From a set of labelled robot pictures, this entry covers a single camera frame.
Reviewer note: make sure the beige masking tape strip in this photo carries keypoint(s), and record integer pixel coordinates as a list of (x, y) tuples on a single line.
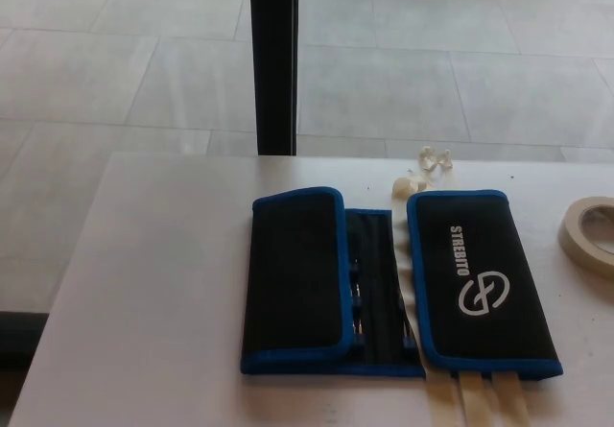
[(472, 403), (408, 278), (511, 403)]

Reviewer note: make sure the black window frame post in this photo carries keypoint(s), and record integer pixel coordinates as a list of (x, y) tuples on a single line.
[(273, 62)]

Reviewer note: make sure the beige masking tape roll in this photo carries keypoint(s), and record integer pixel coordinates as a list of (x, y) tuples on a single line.
[(575, 240)]

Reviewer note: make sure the black blue-trimmed toolkit pouch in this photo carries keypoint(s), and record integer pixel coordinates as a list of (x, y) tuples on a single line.
[(297, 278)]

